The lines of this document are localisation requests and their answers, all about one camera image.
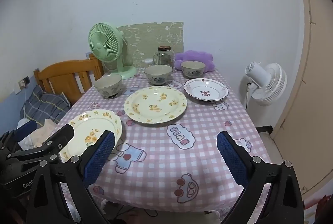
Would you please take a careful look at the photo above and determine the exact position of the glass jar dark lid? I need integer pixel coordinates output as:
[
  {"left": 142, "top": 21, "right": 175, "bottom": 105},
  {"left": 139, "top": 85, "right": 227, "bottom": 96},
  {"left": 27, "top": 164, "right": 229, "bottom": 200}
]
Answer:
[{"left": 153, "top": 46, "right": 175, "bottom": 68}]

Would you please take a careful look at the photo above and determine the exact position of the white plate red pattern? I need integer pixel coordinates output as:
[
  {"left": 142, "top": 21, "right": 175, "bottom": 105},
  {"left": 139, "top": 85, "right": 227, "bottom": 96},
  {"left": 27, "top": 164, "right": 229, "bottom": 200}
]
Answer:
[{"left": 184, "top": 78, "right": 229, "bottom": 102}]

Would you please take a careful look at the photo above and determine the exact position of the pink checked tablecloth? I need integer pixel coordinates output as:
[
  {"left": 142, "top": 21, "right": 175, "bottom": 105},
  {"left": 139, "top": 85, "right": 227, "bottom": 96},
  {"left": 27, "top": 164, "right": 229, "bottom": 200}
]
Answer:
[{"left": 51, "top": 68, "right": 272, "bottom": 214}]

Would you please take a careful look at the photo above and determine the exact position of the scalloped yellow floral plate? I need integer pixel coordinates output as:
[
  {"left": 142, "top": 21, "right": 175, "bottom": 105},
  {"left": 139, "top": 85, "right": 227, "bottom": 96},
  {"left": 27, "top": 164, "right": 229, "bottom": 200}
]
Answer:
[{"left": 58, "top": 109, "right": 123, "bottom": 162}]

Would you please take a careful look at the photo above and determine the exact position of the white floor fan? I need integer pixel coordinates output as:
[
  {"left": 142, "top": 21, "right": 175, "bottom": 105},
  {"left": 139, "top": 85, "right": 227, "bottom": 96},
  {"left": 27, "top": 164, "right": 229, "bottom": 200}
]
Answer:
[{"left": 245, "top": 62, "right": 287, "bottom": 107}]

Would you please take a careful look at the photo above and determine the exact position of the green desk fan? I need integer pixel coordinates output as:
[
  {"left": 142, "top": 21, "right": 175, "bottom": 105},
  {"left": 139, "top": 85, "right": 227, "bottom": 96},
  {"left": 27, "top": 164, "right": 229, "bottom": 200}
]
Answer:
[{"left": 88, "top": 22, "right": 138, "bottom": 80}]

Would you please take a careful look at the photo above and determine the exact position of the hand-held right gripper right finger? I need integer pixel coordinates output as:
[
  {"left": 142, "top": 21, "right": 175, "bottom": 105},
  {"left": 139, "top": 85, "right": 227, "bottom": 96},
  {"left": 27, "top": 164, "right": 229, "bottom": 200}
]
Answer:
[{"left": 216, "top": 131, "right": 305, "bottom": 224}]

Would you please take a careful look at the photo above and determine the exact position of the beige bowl blue pattern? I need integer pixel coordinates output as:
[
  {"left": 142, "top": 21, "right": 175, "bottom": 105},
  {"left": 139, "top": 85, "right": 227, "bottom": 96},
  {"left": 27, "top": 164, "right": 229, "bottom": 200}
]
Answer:
[
  {"left": 144, "top": 65, "right": 173, "bottom": 86},
  {"left": 180, "top": 61, "right": 206, "bottom": 79},
  {"left": 94, "top": 74, "right": 123, "bottom": 98}
]

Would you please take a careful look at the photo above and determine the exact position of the large round yellow floral plate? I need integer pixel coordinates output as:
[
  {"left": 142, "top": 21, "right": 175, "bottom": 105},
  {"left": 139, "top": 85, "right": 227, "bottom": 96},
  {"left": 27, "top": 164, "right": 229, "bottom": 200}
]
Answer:
[{"left": 124, "top": 86, "right": 188, "bottom": 124}]

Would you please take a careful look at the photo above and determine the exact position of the beige crumpled cloth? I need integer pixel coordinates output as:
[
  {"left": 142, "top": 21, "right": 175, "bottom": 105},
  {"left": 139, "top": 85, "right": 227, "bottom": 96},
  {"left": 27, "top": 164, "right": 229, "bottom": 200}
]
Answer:
[{"left": 18, "top": 118, "right": 56, "bottom": 150}]

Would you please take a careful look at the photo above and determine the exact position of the purple plush toy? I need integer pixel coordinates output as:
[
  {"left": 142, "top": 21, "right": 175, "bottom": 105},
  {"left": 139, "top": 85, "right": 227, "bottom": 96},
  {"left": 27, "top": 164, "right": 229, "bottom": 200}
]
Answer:
[{"left": 174, "top": 50, "right": 215, "bottom": 73}]

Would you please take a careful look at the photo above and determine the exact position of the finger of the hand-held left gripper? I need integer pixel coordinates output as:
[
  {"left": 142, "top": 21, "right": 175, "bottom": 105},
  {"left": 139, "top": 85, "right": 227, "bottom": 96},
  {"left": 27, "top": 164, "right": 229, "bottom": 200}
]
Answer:
[
  {"left": 7, "top": 124, "right": 76, "bottom": 163},
  {"left": 0, "top": 120, "right": 37, "bottom": 152}
]

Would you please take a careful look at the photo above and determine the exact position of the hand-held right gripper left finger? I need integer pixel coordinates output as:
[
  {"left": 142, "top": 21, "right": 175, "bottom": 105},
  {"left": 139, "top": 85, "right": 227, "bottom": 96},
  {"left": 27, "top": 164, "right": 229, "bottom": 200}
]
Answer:
[{"left": 26, "top": 130, "right": 115, "bottom": 224}]

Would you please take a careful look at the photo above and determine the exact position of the beige door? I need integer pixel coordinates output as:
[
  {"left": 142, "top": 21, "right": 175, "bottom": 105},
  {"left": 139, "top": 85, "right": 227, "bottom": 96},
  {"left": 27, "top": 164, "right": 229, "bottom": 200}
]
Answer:
[{"left": 271, "top": 0, "right": 333, "bottom": 201}]

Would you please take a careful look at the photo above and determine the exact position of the grey plaid pillow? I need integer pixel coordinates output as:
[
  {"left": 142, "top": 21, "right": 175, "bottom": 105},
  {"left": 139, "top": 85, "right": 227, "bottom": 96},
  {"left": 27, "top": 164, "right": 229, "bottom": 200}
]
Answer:
[{"left": 20, "top": 85, "right": 71, "bottom": 127}]

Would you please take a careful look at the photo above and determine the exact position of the black fan cable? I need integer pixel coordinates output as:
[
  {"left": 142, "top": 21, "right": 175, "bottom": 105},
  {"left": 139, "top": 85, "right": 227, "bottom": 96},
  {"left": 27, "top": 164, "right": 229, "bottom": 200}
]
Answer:
[{"left": 245, "top": 82, "right": 251, "bottom": 111}]

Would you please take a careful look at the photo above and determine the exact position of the green patterned wall board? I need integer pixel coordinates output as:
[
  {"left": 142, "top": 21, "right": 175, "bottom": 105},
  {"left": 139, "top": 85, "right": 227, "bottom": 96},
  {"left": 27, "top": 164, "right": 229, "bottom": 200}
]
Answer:
[{"left": 116, "top": 22, "right": 184, "bottom": 70}]

